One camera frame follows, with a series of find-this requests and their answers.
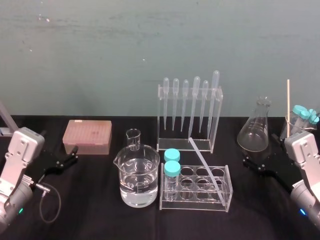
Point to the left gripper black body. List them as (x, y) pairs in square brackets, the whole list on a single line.
[(46, 162)]

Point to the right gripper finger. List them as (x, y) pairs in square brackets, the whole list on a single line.
[(276, 138), (255, 165)]

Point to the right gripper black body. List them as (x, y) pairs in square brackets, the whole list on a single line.
[(282, 167)]

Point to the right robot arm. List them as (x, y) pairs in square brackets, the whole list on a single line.
[(301, 147)]

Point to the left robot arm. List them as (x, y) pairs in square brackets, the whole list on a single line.
[(20, 150)]

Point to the clear glass stirring rod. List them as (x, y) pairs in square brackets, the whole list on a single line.
[(203, 164)]

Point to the glass beaker holding tubes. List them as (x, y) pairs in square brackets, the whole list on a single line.
[(291, 128)]

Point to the clear glass conical flask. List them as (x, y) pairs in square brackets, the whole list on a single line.
[(253, 136)]

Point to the pink pipette tip box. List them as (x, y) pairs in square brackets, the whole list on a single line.
[(87, 135)]

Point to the clear acrylic tube rack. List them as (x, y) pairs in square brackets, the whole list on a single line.
[(229, 186)]

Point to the teal capped clear tube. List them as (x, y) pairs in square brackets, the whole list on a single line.
[(172, 154), (305, 115), (313, 118), (172, 168), (299, 109)]

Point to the thin wooden stick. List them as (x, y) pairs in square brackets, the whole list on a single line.
[(288, 100)]

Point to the black table cloth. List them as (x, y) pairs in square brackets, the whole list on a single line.
[(100, 215)]

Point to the small empty glass beaker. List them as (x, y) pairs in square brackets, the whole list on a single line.
[(134, 140)]

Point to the large glass beaker with water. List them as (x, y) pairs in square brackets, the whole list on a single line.
[(138, 186)]

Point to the clear acrylic pipette stand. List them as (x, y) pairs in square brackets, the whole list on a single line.
[(175, 145)]

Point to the long clear plastic transfer pipette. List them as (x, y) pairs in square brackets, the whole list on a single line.
[(216, 77)]

